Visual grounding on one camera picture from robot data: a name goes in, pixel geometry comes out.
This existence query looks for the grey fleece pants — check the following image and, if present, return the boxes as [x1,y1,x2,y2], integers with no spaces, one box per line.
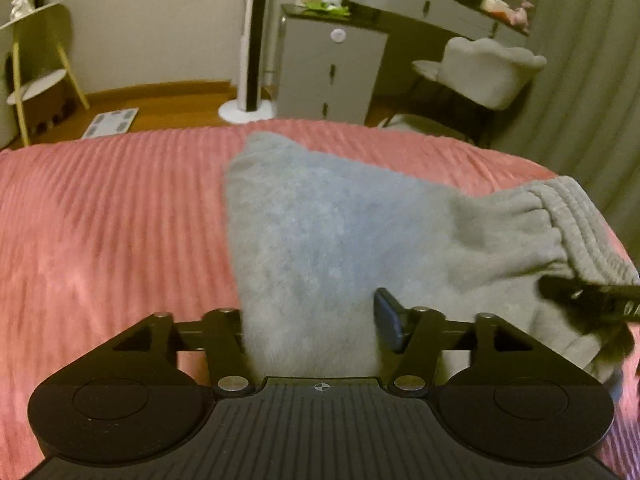
[226,132,639,380]

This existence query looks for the pink ribbed bedspread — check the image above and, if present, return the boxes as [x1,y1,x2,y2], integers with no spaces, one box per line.
[0,118,640,480]

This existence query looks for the grey curtain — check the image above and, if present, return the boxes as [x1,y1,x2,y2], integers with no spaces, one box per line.
[491,0,639,259]

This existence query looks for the white tower fan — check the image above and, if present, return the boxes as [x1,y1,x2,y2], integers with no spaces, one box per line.
[218,0,274,125]

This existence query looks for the white bathroom scale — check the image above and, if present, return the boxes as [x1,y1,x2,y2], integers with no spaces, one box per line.
[81,107,139,139]

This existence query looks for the white plush chair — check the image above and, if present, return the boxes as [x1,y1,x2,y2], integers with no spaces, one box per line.
[404,37,548,144]

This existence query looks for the grey drawer cabinet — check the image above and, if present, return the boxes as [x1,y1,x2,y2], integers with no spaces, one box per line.
[273,4,388,125]

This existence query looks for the pink plush toy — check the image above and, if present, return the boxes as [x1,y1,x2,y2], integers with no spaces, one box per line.
[508,0,535,32]

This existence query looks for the yellow legged side table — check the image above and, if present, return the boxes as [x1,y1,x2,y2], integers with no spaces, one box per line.
[1,2,90,146]

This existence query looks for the grey vanity desk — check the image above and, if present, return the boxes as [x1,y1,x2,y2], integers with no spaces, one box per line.
[347,0,528,48]

